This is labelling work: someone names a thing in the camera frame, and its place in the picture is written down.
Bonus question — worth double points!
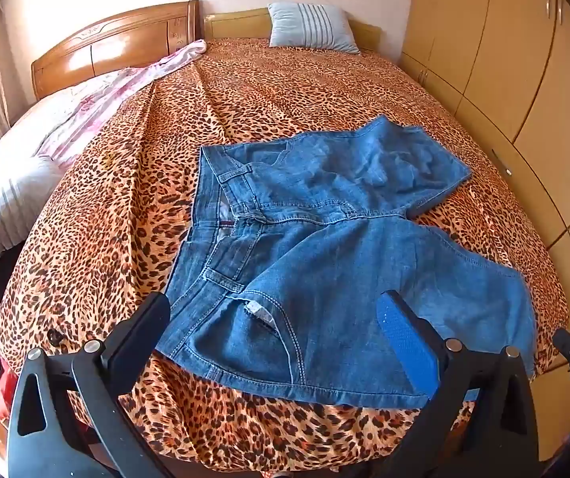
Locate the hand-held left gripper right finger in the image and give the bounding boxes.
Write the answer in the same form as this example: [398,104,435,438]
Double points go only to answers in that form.
[377,290,557,478]

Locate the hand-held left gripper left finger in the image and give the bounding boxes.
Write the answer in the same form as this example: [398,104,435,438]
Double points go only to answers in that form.
[7,292,176,478]

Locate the blue denim short pants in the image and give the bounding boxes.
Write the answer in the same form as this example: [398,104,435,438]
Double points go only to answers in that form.
[164,114,537,409]

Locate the leopard print bed sheet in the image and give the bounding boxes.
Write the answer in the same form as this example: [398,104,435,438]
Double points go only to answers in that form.
[0,35,570,478]

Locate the pink floral quilt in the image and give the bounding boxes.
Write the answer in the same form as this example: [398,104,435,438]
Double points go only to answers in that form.
[9,40,209,172]

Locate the dark wooden headboard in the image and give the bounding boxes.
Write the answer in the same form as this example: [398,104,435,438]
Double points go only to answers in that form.
[31,0,202,101]

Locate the light wooden wardrobe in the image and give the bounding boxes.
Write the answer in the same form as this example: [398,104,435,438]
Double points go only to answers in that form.
[398,0,570,354]

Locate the light wooden headboard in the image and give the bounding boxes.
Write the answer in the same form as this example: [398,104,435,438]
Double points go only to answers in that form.
[203,7,383,53]

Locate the blue striped pillow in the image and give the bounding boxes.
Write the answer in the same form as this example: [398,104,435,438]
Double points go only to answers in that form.
[267,2,361,55]

